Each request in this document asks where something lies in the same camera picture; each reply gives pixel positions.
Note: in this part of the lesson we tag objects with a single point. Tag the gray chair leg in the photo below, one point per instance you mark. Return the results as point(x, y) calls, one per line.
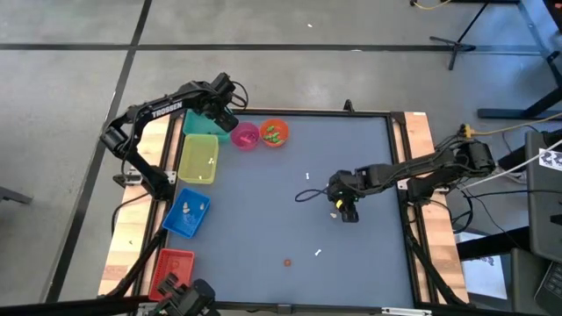
point(13, 196)

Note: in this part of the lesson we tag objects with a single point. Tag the silver metal bracket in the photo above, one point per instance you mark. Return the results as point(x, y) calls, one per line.
point(406, 311)

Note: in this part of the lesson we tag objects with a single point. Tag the orange plastic bowl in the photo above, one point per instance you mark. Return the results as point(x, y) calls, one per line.
point(283, 127)

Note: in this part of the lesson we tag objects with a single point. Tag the black tripod stand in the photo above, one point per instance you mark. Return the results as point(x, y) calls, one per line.
point(456, 44)

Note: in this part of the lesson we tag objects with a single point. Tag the gray floor box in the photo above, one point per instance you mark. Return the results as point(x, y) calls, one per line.
point(524, 285)

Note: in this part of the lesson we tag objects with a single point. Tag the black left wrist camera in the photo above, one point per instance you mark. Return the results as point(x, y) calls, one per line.
point(221, 83)

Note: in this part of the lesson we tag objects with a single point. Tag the yellow plastic bin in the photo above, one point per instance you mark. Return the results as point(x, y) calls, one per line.
point(195, 158)

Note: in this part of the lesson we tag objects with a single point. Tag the black desk frame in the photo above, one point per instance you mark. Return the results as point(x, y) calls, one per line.
point(518, 109)

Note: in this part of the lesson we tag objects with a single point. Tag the white marker paper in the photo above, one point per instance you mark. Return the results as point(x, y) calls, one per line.
point(552, 159)

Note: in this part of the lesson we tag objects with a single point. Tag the teal plastic bin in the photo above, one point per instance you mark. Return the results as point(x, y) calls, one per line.
point(197, 125)

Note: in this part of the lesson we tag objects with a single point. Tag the wooden table side board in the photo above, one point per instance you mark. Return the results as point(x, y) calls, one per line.
point(450, 254)
point(127, 246)

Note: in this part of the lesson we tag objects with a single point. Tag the black floor beam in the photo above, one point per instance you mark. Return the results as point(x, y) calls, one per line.
point(492, 243)

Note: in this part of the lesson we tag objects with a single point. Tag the white floor paper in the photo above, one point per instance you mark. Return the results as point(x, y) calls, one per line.
point(485, 276)

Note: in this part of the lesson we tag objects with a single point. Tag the black keyboard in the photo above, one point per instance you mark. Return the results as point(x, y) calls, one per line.
point(551, 289)

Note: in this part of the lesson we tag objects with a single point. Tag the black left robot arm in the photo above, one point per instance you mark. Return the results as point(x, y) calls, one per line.
point(167, 107)

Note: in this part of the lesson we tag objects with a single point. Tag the blue plastic basket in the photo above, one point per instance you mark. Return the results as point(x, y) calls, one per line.
point(175, 224)

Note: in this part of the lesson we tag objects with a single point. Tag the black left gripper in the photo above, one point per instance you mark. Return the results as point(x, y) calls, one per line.
point(211, 105)

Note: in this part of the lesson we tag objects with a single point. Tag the black floor bar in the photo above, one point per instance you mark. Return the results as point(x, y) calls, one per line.
point(66, 307)

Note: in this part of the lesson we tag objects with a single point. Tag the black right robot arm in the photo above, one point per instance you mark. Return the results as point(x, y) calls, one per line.
point(417, 167)

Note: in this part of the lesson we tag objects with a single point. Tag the black frame bracket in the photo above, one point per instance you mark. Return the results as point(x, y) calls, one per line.
point(349, 105)

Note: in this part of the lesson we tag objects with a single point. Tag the dark gray desk top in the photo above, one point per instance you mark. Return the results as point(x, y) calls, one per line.
point(542, 210)

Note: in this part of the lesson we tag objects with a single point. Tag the pink plastic bowl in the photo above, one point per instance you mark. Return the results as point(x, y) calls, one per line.
point(239, 131)

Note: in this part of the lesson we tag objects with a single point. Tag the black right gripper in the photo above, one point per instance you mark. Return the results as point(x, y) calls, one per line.
point(347, 186)

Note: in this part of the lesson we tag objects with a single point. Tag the red plastic basket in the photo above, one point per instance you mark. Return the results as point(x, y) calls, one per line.
point(173, 281)

